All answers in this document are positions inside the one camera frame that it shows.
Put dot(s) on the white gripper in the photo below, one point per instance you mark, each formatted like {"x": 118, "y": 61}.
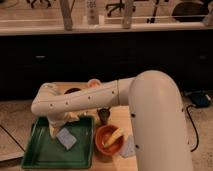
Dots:
{"x": 56, "y": 125}

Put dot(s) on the grey blue sponge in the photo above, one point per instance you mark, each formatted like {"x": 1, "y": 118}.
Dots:
{"x": 66, "y": 138}

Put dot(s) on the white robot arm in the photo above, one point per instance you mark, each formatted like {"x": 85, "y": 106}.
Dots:
{"x": 156, "y": 110}

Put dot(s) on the green plastic tray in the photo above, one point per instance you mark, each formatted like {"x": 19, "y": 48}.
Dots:
{"x": 44, "y": 152}

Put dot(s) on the dark metal cup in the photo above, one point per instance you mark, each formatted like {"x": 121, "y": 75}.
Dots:
{"x": 104, "y": 114}

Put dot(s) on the orange bowl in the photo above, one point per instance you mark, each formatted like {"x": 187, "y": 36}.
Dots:
{"x": 102, "y": 135}

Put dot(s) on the yellow banana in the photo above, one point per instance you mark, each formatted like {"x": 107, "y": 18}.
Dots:
{"x": 115, "y": 135}

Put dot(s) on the grey cloth piece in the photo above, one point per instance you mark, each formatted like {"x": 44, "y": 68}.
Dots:
{"x": 128, "y": 149}

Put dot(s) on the black chair right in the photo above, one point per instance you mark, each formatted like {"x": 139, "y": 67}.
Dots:
{"x": 190, "y": 11}

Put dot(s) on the wooden post left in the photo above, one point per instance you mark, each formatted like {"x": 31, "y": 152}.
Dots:
{"x": 66, "y": 14}

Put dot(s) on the wooden post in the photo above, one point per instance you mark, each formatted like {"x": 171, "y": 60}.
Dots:
{"x": 66, "y": 14}
{"x": 127, "y": 18}

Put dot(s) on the wooden post right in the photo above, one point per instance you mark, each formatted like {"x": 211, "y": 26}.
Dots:
{"x": 127, "y": 18}

